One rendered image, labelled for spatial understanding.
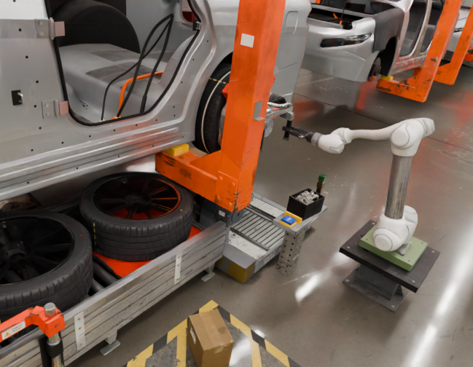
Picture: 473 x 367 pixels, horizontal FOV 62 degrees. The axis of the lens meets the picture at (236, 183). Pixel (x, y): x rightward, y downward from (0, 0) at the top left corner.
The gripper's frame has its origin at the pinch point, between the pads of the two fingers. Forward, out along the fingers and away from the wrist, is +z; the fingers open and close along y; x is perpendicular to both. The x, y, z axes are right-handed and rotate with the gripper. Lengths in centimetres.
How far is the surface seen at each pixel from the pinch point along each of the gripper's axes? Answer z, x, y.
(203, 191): 8, -27, -76
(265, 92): -16, 39, -65
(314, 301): -68, -83, -48
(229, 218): 0, -52, -55
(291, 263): -43, -72, -39
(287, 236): -36, -54, -40
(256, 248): -16, -75, -41
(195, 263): -8, -61, -97
